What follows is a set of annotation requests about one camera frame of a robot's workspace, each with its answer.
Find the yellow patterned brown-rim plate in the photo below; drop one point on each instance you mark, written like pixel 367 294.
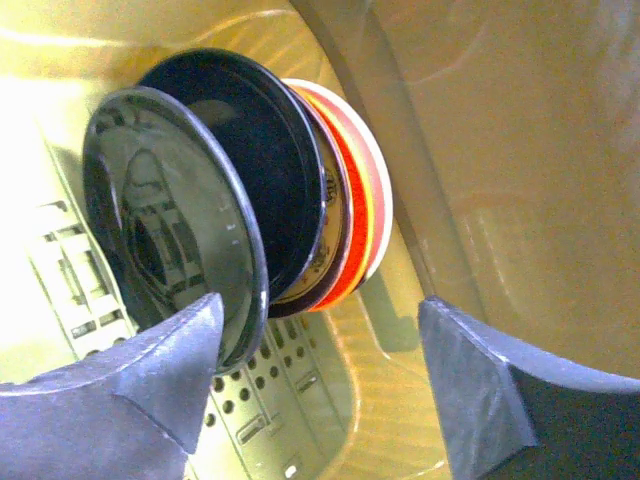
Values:
pixel 329 256

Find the olive green dish rack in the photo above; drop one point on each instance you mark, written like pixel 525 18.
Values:
pixel 510 131

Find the black plate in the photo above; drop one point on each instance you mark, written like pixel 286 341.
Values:
pixel 268 138
pixel 173 218

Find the orange plate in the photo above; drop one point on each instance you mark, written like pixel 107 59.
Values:
pixel 363 206

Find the cream plate with dark spot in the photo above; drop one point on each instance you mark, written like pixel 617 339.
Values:
pixel 374 160

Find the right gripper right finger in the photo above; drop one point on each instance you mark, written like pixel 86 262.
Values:
pixel 510 410

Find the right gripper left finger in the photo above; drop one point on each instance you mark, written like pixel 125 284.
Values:
pixel 133 411

